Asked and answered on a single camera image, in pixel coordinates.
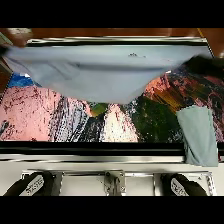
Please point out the grey-green garment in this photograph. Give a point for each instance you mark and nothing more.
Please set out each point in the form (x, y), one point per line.
(198, 133)

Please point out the silver frame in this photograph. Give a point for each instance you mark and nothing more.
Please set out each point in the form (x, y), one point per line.
(113, 173)

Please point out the light blue T-shirt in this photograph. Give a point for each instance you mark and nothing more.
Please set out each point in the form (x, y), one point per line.
(100, 71)

